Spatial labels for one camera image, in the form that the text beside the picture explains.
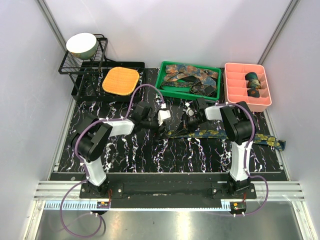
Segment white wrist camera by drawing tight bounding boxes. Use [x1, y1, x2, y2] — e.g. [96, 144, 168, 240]
[183, 101, 195, 117]
[157, 103, 171, 126]

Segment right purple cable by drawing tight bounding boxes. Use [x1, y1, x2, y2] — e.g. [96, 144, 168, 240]
[207, 101, 270, 217]

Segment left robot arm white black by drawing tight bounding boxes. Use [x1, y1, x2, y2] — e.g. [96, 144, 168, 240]
[70, 102, 171, 198]

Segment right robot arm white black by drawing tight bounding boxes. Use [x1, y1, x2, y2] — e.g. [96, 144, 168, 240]
[170, 97, 257, 199]

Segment green plastic bin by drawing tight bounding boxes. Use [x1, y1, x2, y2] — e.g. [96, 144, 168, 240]
[155, 61, 222, 102]

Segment orange teal patterned tie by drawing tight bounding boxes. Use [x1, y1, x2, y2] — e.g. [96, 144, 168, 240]
[163, 64, 219, 88]

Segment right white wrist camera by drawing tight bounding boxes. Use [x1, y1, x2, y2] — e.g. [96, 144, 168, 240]
[183, 101, 195, 117]

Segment dark patterned tie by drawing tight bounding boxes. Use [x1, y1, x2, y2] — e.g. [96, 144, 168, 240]
[160, 76, 217, 97]

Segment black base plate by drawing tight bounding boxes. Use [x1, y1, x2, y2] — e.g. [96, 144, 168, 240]
[79, 173, 257, 212]

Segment white green ceramic bowl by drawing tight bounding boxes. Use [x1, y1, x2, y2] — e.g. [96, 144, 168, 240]
[66, 32, 99, 60]

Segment pink divided organizer box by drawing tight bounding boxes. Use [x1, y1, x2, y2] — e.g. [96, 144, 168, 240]
[224, 62, 272, 112]

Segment blue yellow floral tie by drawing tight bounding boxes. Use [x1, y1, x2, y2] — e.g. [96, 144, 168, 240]
[167, 129, 286, 151]

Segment rolled black orange tie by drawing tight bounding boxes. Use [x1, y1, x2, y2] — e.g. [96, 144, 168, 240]
[247, 88, 260, 98]

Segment purple cable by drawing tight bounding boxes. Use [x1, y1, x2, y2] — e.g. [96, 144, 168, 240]
[207, 101, 270, 217]
[59, 84, 166, 237]

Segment orange woven square mat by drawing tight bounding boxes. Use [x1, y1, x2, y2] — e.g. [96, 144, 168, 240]
[102, 67, 140, 96]

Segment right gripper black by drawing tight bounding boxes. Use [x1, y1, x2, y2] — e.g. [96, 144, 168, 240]
[173, 113, 205, 137]

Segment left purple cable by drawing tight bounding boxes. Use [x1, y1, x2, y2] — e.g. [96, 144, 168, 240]
[59, 84, 166, 237]

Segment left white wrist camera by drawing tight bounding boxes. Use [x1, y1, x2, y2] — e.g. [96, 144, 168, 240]
[157, 103, 171, 126]

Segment rolled dark green tie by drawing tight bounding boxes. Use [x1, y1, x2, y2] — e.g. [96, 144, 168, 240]
[245, 72, 259, 81]

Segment black wire dish rack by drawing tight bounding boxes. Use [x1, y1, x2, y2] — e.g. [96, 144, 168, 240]
[58, 34, 146, 103]

